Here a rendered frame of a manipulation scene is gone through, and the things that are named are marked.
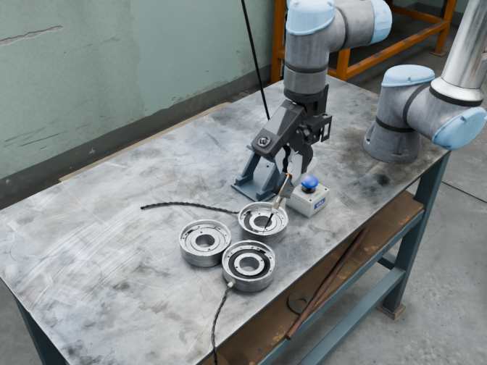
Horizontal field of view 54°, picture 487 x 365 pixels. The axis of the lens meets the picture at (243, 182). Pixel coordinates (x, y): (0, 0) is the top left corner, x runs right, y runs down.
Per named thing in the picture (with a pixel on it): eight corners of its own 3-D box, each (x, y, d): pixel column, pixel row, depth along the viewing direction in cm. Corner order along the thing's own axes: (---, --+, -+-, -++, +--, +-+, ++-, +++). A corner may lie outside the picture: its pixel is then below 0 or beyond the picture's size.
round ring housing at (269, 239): (296, 232, 104) (298, 217, 102) (263, 256, 98) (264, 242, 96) (261, 208, 110) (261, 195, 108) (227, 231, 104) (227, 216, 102)
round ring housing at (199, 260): (169, 253, 99) (167, 239, 96) (204, 226, 105) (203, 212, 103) (207, 278, 93) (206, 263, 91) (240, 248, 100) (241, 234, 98)
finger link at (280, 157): (301, 172, 102) (308, 137, 96) (282, 184, 98) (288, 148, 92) (290, 164, 103) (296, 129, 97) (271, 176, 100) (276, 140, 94)
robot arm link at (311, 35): (350, 2, 76) (305, 9, 73) (340, 67, 82) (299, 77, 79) (321, -11, 81) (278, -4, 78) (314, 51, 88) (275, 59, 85)
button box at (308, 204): (309, 219, 108) (311, 202, 105) (285, 204, 112) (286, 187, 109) (330, 202, 112) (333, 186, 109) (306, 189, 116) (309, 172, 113)
